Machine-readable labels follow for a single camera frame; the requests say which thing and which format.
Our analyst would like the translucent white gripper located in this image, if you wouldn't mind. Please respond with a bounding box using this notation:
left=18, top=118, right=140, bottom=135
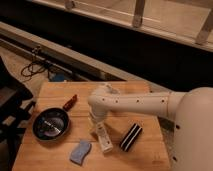
left=89, top=113, right=105, bottom=135

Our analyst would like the blue object on floor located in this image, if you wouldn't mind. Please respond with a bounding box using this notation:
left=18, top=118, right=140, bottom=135
left=50, top=74, right=66, bottom=82

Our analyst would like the blue sponge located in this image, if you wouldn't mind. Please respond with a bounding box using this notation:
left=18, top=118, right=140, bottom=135
left=70, top=140, right=92, bottom=165

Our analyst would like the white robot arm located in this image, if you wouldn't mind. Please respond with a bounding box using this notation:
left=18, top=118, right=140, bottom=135
left=88, top=84, right=213, bottom=171

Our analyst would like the black cable bundle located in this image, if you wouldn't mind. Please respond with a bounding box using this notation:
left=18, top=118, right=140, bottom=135
left=20, top=45, right=54, bottom=81

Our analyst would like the black white striped eraser block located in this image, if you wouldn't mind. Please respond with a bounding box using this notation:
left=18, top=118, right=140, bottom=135
left=119, top=123, right=143, bottom=152

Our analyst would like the metal window frame rail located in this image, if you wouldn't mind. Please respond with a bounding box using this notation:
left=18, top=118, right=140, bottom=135
left=29, top=0, right=213, bottom=52

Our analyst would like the white lotion bottle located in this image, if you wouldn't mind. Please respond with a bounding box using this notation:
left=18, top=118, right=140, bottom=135
left=95, top=123, right=113, bottom=153

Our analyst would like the black frying pan red handle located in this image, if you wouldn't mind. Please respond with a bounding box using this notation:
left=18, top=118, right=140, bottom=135
left=32, top=94, right=78, bottom=141

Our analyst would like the black chair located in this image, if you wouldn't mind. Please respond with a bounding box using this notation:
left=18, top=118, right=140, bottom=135
left=0, top=57, right=35, bottom=171

